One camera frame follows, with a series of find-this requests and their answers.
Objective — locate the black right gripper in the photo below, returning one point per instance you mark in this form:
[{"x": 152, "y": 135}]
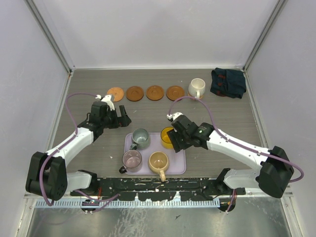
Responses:
[{"x": 173, "y": 135}]

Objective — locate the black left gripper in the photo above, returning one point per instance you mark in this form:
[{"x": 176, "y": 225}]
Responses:
[{"x": 123, "y": 121}]

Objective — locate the yellow glass cup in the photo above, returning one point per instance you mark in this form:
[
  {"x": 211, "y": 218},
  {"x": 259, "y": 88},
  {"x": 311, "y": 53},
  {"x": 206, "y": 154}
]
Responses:
[{"x": 165, "y": 140}]

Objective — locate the grey ceramic mug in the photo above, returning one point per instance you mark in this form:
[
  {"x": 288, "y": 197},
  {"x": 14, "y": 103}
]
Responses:
[{"x": 140, "y": 139}]

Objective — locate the woven rattan coaster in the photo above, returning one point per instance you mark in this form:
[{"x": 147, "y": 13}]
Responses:
[
  {"x": 117, "y": 92},
  {"x": 202, "y": 96}
]

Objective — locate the brown wooden coaster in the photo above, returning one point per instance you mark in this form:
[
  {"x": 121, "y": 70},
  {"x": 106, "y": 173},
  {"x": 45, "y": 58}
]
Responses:
[
  {"x": 155, "y": 92},
  {"x": 174, "y": 92},
  {"x": 134, "y": 93}
]

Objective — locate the beige ceramic mug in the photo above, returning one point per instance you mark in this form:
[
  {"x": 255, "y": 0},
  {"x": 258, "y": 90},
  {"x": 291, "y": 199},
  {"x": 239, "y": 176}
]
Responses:
[{"x": 159, "y": 164}]

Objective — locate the white speckled ceramic mug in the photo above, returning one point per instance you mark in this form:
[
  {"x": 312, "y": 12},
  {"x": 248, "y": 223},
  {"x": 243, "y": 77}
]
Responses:
[{"x": 197, "y": 87}]

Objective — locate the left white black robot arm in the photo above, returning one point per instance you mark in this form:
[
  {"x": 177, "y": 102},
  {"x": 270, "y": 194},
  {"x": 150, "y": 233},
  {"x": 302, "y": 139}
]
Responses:
[{"x": 47, "y": 175}]

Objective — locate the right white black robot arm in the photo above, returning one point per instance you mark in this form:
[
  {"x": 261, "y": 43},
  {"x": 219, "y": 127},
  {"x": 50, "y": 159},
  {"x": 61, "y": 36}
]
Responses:
[{"x": 268, "y": 170}]

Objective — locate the lavender plastic tray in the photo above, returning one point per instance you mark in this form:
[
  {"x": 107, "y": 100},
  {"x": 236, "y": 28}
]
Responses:
[{"x": 177, "y": 161}]

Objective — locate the pink ceramic mug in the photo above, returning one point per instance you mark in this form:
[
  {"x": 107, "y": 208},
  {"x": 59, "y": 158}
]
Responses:
[{"x": 132, "y": 162}]

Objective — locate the dark blue folded cloth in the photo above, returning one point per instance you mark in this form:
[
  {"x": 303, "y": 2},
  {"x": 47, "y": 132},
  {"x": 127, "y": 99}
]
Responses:
[{"x": 228, "y": 83}]

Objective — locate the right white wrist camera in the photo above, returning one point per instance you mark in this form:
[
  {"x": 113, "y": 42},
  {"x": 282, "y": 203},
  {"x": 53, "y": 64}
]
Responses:
[{"x": 172, "y": 117}]

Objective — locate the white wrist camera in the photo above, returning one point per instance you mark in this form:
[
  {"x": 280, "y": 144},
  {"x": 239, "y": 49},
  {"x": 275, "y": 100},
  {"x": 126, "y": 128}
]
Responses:
[
  {"x": 172, "y": 117},
  {"x": 108, "y": 99}
]

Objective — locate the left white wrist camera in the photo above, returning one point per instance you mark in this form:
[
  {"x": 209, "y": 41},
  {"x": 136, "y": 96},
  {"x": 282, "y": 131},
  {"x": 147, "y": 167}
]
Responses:
[{"x": 108, "y": 99}]

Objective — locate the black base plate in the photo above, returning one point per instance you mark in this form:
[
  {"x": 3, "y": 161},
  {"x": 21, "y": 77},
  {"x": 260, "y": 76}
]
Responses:
[{"x": 194, "y": 189}]

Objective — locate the white slotted cable duct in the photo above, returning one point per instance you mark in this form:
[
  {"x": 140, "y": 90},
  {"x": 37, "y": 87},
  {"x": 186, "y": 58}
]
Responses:
[{"x": 175, "y": 203}]

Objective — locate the aluminium frame rail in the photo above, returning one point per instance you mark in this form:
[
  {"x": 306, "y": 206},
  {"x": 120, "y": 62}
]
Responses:
[{"x": 56, "y": 188}]

